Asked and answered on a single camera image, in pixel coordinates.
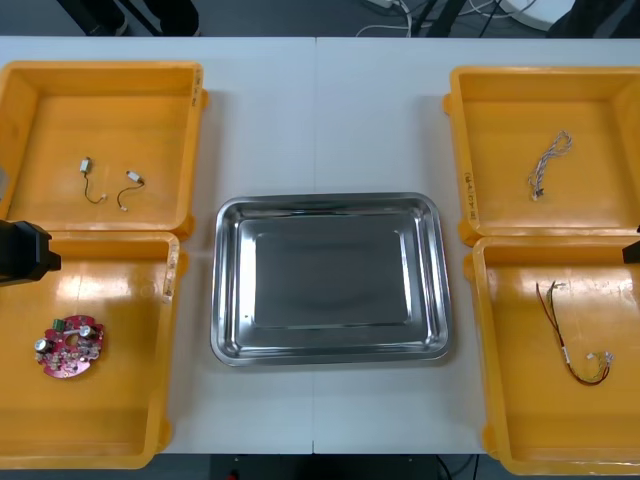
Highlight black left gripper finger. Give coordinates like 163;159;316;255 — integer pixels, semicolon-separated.
0;219;62;287

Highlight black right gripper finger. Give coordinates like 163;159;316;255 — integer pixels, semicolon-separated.
622;227;640;266

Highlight round red circuit board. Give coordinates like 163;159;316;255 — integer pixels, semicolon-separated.
33;313;108;381

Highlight red green-yellow wire harness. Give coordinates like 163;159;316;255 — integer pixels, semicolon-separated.
534;279;616;387

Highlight small solenoid with black cable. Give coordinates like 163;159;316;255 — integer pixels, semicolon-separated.
116;169;147;212
79;157;108;206

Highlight yellow-orange plastic bin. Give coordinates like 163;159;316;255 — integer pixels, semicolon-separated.
0;60;210;237
462;234;640;476
0;230;190;471
442;64;640;246

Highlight black furniture leg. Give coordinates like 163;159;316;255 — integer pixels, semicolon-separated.
82;0;129;36
158;0;201;37

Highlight white round base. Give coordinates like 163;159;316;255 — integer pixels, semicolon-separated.
492;0;576;24

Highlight steel tray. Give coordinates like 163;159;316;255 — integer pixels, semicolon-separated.
209;191;455;369

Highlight black table leg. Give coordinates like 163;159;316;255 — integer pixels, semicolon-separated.
417;0;469;39

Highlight blue-white twisted wire harness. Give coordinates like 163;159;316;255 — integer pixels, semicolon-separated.
527;129;574;202

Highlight white cable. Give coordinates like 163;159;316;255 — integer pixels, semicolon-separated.
355;0;416;39

